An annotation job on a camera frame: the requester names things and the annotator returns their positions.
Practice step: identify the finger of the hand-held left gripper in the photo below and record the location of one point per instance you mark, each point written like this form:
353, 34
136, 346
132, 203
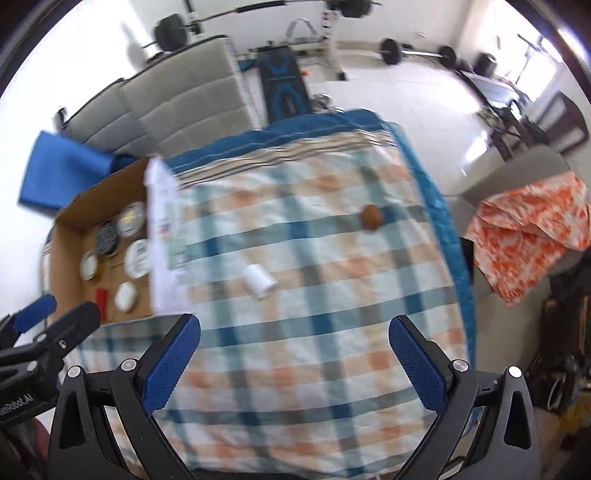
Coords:
74, 325
34, 311

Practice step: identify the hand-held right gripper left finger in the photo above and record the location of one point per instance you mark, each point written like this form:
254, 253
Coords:
171, 364

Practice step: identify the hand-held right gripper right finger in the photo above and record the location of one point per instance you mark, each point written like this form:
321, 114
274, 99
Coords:
415, 362

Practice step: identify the red rectangular case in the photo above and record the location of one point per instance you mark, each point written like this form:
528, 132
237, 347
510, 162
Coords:
102, 302

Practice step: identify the small white round case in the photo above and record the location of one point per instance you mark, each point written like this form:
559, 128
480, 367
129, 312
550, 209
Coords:
126, 295

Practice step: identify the cardboard box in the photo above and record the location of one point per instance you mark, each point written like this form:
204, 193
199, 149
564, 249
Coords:
69, 240

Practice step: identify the black round tin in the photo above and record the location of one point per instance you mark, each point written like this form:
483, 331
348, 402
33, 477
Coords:
107, 236

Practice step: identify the silver metal can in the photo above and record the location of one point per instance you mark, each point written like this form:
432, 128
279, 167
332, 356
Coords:
131, 219

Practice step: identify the small white cylinder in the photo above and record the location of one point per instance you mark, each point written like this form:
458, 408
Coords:
258, 280

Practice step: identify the checked tablecloth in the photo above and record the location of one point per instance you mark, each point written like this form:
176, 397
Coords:
300, 323

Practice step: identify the blue folded exercise mat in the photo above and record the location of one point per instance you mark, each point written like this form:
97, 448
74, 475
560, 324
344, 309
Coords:
64, 170

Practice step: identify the dark floor clutter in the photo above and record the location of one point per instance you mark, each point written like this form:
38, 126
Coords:
561, 350

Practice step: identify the brown walnut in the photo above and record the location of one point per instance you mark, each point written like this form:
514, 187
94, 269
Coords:
371, 217

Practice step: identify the orange patterned cloth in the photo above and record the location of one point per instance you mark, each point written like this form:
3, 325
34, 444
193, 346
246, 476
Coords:
531, 221

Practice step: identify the grey padded chair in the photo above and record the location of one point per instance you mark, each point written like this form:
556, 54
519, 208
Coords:
189, 97
99, 120

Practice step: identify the beige chair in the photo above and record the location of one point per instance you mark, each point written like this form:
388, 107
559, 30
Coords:
517, 170

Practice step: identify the chrome dumbbell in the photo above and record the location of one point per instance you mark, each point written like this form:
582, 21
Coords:
325, 102

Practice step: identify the dark brown chair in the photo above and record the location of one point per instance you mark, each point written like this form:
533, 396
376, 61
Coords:
565, 124

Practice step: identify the dark blue weight bench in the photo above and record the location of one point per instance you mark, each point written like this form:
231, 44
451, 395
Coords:
281, 87

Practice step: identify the long barbell with black plates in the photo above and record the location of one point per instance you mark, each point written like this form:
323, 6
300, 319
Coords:
171, 32

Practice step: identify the short barbell with black plates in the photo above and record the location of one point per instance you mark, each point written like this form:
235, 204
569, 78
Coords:
392, 50

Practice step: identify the black tripod stand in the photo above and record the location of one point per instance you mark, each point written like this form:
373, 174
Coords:
531, 55

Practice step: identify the grey exercise machine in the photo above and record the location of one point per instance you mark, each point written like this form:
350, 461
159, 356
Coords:
302, 27

